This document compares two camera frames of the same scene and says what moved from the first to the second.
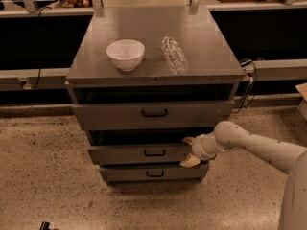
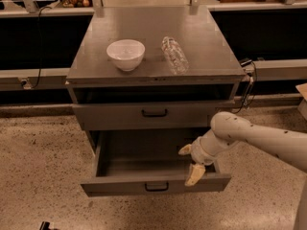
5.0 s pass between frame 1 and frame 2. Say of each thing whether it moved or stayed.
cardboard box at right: stayed
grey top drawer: stayed
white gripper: moved
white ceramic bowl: stayed
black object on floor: stayed
